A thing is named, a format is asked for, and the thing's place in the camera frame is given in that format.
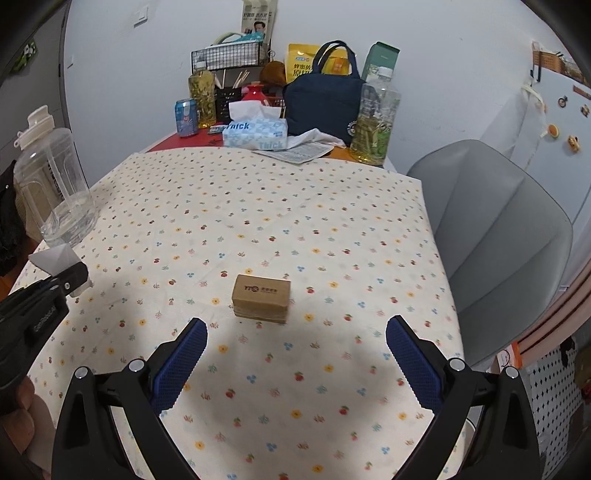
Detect small brown cardboard box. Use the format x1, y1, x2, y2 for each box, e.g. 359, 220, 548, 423
231, 274, 290, 324

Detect blue tissue pack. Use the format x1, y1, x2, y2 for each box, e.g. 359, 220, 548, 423
222, 100, 287, 151

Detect person's left hand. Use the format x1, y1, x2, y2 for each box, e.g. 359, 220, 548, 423
1, 377, 55, 468

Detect white cloth on table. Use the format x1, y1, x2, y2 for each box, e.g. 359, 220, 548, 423
259, 129, 346, 165

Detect white refrigerator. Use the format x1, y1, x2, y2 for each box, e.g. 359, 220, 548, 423
469, 59, 591, 241

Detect yellow snack bag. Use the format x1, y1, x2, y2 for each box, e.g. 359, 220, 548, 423
286, 44, 349, 83

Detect green tea bottle right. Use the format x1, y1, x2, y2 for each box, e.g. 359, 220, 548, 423
349, 66, 401, 167

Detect grey chair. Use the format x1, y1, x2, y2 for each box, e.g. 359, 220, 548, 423
408, 140, 573, 367

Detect black wire basket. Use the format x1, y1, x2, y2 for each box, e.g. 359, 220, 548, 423
190, 41, 269, 73

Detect wall light switch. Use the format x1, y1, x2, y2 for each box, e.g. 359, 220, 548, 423
132, 5, 149, 28

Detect large clear water jug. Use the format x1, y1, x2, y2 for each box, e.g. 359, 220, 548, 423
14, 105, 97, 247

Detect black pen holder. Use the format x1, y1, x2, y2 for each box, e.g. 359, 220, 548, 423
214, 87, 242, 124

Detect green hanging cloth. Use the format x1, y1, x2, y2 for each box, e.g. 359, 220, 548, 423
10, 39, 38, 74

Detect blue soda can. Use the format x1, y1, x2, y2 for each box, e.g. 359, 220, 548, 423
174, 98, 198, 138

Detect white paper shopping bag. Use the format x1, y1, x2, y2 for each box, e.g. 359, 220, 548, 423
242, 0, 277, 42

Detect black garment on chair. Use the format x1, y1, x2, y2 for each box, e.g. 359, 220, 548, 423
0, 160, 27, 276

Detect wicker basket on fridge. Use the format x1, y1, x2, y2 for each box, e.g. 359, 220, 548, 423
532, 41, 565, 76

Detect floral cream tablecloth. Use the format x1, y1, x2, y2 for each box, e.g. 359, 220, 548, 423
30, 148, 463, 479

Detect green carton box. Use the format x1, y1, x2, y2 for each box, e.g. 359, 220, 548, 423
362, 41, 400, 82

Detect white plastic trash bag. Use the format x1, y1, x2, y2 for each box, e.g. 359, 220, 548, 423
29, 243, 92, 298

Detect red pot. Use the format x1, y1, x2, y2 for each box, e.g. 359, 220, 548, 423
242, 81, 270, 106

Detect navy blue lunch bag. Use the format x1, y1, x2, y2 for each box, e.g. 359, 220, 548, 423
283, 40, 365, 147

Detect yellow tea bottle left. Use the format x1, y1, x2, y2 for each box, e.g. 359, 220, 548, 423
188, 61, 216, 129

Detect grey door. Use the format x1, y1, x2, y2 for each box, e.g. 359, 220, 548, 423
1, 1, 71, 168

